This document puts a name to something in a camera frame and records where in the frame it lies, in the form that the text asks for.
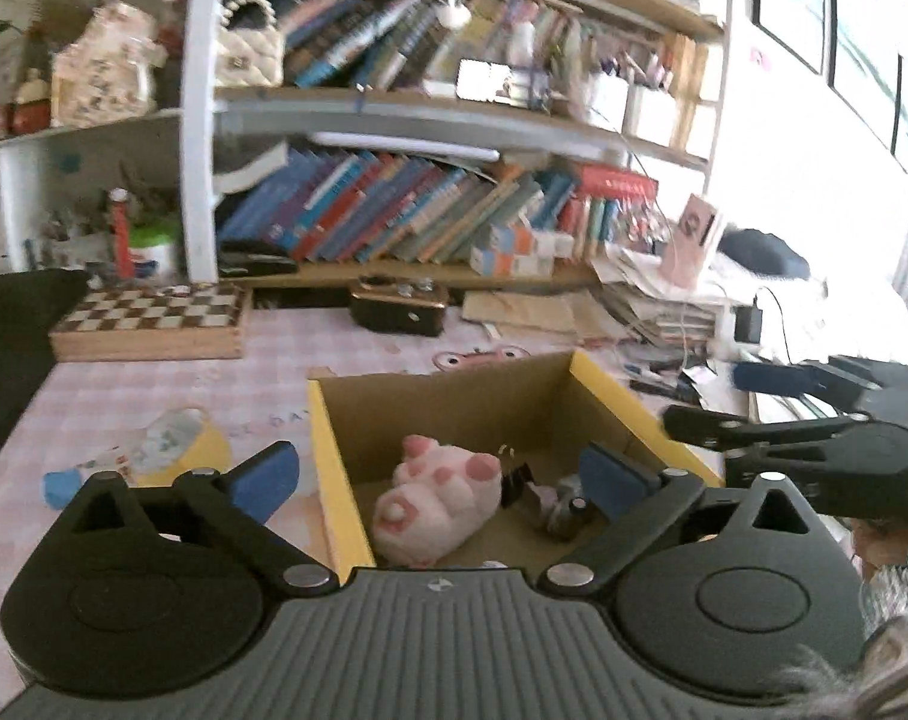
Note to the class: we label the wooden chessboard box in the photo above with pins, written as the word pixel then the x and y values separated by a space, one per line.
pixel 154 315

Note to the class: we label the black power adapter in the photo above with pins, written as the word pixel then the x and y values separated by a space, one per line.
pixel 749 324

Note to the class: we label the white lamp bar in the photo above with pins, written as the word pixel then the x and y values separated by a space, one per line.
pixel 401 145

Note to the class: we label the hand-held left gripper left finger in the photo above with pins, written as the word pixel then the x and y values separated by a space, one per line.
pixel 263 476

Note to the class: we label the pink paper holder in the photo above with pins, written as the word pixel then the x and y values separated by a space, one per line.
pixel 690 247

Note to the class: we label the row of colourful books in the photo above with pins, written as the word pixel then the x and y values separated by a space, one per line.
pixel 394 210
pixel 371 37

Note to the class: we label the pink pig plush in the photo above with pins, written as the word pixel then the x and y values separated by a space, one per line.
pixel 431 502

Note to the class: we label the pile of loose papers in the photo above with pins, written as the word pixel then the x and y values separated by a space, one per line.
pixel 821 330

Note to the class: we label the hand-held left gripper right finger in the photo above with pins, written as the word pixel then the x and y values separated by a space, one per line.
pixel 611 476

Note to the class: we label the black rounded case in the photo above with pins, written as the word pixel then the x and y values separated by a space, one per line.
pixel 765 255

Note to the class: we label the red book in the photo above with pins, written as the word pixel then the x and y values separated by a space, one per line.
pixel 619 181

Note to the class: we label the brown paper bags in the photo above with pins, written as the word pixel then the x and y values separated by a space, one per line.
pixel 536 315

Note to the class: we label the green lid white jar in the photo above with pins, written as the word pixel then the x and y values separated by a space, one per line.
pixel 154 251

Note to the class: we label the white quilted handbag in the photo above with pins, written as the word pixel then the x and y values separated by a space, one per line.
pixel 248 52

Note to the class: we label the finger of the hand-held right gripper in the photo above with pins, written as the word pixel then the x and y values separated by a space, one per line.
pixel 769 379
pixel 724 427

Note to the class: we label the dried flower bunch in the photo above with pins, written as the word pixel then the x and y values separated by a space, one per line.
pixel 49 7

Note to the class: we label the grey fuzzy clothing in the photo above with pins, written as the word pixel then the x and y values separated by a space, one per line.
pixel 889 660

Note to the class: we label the white bookshelf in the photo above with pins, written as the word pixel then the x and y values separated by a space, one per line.
pixel 199 165

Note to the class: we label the white pen holder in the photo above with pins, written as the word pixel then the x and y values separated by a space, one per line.
pixel 608 101
pixel 658 114

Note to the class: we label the red white doll figurine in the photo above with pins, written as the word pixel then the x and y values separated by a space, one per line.
pixel 29 105

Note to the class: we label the orange white small box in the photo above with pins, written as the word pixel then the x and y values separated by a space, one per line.
pixel 510 262
pixel 533 240

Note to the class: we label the dark brown case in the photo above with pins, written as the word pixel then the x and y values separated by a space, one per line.
pixel 398 311

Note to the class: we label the wall poster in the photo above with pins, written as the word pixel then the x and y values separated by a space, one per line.
pixel 866 52
pixel 787 0

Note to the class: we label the yellow cardboard box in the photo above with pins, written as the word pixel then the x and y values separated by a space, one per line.
pixel 334 465

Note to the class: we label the black binder clip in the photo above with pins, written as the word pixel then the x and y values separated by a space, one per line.
pixel 515 484

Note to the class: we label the stack of papers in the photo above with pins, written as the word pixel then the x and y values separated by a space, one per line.
pixel 656 300

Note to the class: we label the red white glue tube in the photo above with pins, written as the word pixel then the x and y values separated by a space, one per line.
pixel 121 232

